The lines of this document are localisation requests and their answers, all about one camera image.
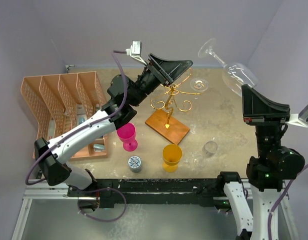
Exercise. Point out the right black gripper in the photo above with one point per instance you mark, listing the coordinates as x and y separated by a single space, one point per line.
257 109

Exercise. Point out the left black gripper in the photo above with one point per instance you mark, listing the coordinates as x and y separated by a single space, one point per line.
168 71

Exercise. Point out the clear wine glass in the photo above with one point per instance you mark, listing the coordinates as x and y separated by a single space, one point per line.
234 74
208 150
199 84

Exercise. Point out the pink plastic goblet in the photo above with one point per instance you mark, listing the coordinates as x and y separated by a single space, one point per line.
127 135

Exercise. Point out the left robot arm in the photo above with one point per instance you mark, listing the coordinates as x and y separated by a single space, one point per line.
52 156

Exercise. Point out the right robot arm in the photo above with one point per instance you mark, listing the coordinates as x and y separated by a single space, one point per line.
266 172

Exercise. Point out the gold wine glass rack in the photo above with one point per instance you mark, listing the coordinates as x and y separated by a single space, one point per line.
162 121

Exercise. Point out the yellow plastic goblet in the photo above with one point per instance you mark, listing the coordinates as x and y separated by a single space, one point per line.
172 155

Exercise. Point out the patterned round tin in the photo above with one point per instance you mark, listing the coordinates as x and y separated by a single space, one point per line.
135 164

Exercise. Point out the grey stapler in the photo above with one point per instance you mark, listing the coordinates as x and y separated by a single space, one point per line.
99 147

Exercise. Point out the pink plastic desk organizer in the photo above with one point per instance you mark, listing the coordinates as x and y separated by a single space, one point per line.
60 102

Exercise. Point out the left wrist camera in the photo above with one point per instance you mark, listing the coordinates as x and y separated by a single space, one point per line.
135 51

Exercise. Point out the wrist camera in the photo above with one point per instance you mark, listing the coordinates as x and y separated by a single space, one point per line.
300 119
135 51

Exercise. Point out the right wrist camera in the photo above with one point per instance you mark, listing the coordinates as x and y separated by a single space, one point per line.
300 119

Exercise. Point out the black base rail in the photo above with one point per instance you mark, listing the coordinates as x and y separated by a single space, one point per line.
149 191

